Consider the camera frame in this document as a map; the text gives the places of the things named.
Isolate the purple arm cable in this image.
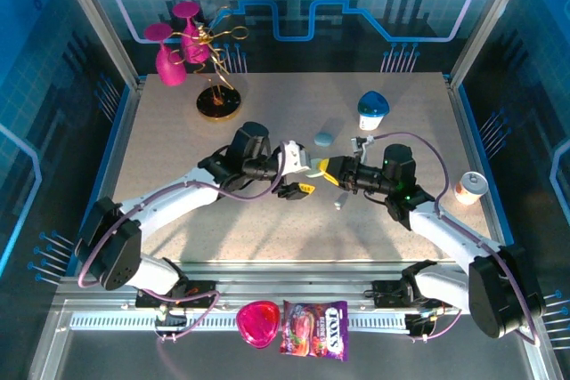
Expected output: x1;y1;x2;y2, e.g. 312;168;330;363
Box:
77;143;286;344
369;131;542;348

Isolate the pink plastic bowl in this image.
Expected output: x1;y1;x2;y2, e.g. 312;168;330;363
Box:
235;300;282;351

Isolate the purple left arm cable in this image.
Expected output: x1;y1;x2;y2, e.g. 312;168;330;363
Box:
77;143;286;344

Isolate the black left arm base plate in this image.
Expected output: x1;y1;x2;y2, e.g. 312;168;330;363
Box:
134;279;219;310

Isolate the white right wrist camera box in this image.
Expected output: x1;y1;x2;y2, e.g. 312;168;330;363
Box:
350;134;375;163

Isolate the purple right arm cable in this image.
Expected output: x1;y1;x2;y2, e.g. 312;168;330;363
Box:
369;131;542;348

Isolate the purple candy bag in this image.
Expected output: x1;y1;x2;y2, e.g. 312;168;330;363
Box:
279;299;349;362

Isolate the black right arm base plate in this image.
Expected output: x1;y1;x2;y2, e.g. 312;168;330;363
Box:
371;279;454;309

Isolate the white cup with blue lid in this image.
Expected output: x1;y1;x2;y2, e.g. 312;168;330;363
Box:
356;90;391;133

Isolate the pink wine glass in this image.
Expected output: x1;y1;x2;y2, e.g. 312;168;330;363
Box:
172;0;211;65
142;22;188;87

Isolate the orange drink can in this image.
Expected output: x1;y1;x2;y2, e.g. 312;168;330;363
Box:
453;170;490;206

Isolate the black connector box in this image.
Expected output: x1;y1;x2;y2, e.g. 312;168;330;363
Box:
154;311;188;333
404;311;440;336

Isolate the gold wire glass holder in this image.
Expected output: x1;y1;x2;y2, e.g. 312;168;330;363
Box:
167;5;250;122

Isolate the aluminium frame rail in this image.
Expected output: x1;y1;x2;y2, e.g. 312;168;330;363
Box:
53;262;535;314

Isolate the aluminium frame post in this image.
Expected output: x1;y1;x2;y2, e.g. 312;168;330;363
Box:
49;0;144;90
448;0;536;90

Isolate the white slotted cable duct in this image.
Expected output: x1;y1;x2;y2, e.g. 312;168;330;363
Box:
69;311;413;333

